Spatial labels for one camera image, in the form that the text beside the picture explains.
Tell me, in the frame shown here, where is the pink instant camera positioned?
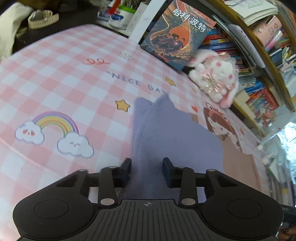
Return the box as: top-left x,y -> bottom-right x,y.
252,16 -> 282,46

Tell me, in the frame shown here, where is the beige wrist watch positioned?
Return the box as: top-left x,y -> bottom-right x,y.
28,10 -> 59,30

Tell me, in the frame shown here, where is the pink checkered desk mat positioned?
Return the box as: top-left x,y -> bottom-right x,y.
0,24 -> 273,241

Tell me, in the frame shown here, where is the pink and purple sweater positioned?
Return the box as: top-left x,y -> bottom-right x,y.
119,94 -> 270,200

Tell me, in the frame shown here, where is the white pink plush bunny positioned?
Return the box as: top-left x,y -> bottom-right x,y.
187,49 -> 239,108

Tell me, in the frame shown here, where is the white cream jar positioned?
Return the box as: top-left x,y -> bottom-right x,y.
108,5 -> 136,30

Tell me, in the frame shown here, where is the Harry Potter book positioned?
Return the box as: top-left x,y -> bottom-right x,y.
140,1 -> 216,71

